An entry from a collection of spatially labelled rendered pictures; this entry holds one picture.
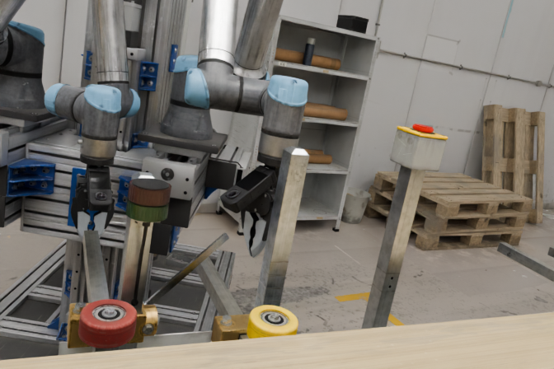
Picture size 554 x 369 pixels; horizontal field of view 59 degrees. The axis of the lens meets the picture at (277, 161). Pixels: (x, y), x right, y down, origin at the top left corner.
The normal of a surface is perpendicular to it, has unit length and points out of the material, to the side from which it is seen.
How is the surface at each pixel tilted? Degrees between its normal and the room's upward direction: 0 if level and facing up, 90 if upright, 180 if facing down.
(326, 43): 90
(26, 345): 0
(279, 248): 90
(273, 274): 90
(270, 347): 0
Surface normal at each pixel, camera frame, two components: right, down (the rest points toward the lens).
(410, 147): -0.90, -0.07
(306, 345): 0.18, -0.96
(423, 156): 0.39, 0.27
